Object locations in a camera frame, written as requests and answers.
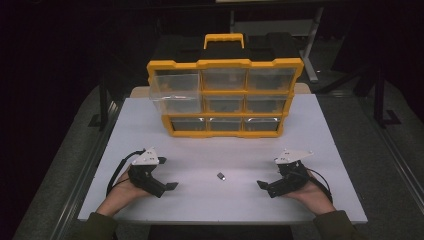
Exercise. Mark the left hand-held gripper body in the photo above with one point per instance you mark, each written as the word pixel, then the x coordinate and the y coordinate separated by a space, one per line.
pixel 146 180

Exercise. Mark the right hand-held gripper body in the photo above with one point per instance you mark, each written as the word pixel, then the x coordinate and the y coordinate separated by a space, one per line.
pixel 290 178

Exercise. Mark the small dark metal part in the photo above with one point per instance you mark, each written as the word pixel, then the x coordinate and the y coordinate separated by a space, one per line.
pixel 221 176

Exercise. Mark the clear plastic pulled-out drawer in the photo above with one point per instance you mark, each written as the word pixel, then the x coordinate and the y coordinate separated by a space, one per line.
pixel 176 93

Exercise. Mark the person's right hand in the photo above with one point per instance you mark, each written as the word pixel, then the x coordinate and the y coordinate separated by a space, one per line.
pixel 308 193

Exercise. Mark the person's left hand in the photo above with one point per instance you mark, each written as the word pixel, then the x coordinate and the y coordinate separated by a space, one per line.
pixel 125 191

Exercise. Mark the group of closed clear drawers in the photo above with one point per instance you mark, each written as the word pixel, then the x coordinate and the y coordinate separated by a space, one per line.
pixel 248 100

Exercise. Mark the beige wooden board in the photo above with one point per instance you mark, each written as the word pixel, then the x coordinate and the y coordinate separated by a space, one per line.
pixel 140 91

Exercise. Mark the black metal stand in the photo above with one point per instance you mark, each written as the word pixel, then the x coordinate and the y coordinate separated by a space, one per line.
pixel 103 106
pixel 380 100

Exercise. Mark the light metal stand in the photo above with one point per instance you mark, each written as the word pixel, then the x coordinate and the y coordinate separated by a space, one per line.
pixel 311 50

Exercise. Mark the yellow black organizer cabinet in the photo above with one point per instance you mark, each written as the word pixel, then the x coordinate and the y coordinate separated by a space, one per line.
pixel 226 53

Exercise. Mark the aluminium rail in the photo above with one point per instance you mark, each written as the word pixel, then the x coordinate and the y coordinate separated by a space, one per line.
pixel 86 170
pixel 393 150

